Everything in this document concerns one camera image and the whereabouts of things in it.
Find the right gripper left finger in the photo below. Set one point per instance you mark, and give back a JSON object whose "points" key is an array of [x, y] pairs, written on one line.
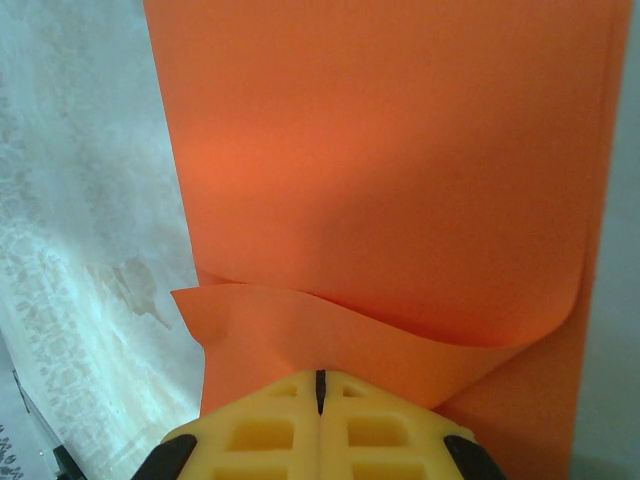
{"points": [[260, 425]]}

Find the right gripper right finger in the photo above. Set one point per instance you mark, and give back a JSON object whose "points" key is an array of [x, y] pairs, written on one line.
{"points": [[390, 425]]}

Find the orange paper sheet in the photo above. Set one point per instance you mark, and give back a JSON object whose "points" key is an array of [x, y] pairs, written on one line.
{"points": [[375, 175]]}

